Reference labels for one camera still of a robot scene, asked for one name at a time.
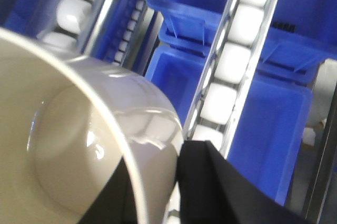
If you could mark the blue bin lower right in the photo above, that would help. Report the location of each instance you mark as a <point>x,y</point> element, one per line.
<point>269,134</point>

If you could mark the blue bin lower middle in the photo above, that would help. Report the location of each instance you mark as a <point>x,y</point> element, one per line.
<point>176,73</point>

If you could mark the white roller track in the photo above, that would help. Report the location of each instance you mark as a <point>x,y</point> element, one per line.
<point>76,24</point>
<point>221,93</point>

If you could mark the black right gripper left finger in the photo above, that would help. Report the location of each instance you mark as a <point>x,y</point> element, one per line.
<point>115,203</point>

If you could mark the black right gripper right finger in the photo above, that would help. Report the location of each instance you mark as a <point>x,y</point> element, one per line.
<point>213,191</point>

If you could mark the blue bin upper right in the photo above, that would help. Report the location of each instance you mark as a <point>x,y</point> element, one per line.
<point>302,36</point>

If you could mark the small roller track centre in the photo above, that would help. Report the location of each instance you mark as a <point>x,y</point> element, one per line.
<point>126,42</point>

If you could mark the white roller track right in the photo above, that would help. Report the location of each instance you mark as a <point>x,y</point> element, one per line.
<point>221,93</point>

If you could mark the blue bin upper middle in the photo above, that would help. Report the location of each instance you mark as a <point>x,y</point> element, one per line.
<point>189,25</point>

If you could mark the white plastic bin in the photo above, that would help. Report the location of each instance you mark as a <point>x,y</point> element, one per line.
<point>66,122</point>

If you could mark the blue bin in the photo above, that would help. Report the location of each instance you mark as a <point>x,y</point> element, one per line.
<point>302,36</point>
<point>269,134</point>
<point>176,73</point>
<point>189,25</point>

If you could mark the white roller track left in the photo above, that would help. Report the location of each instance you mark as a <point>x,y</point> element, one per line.
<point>76,24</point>

